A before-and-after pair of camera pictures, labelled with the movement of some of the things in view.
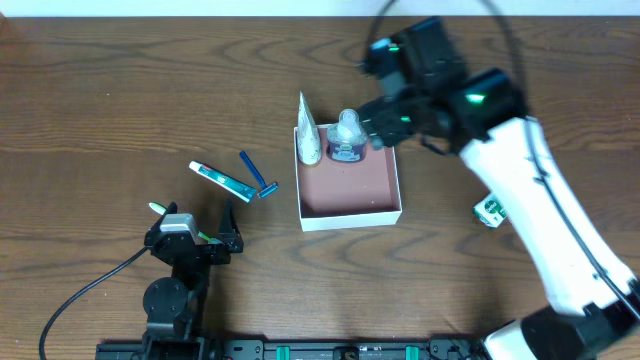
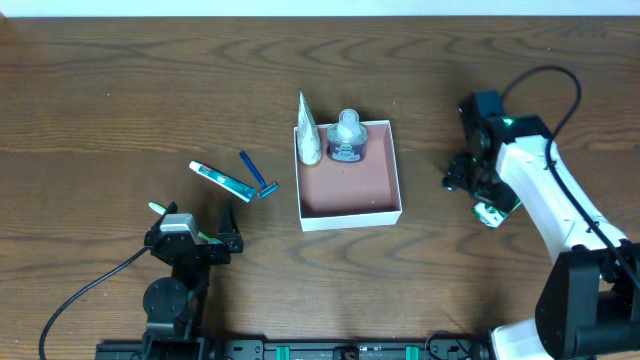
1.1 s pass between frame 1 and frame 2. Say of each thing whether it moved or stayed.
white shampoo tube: stayed
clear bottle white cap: stayed
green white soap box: stayed
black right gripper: moved
